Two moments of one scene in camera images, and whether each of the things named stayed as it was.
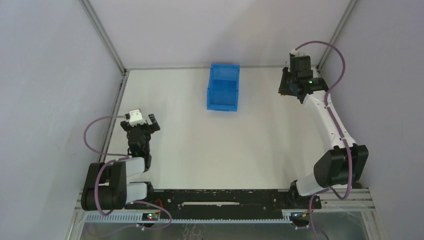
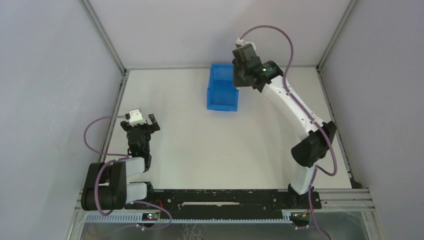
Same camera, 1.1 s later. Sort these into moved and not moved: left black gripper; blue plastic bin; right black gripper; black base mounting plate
Moved: right black gripper
Not moved: black base mounting plate; left black gripper; blue plastic bin
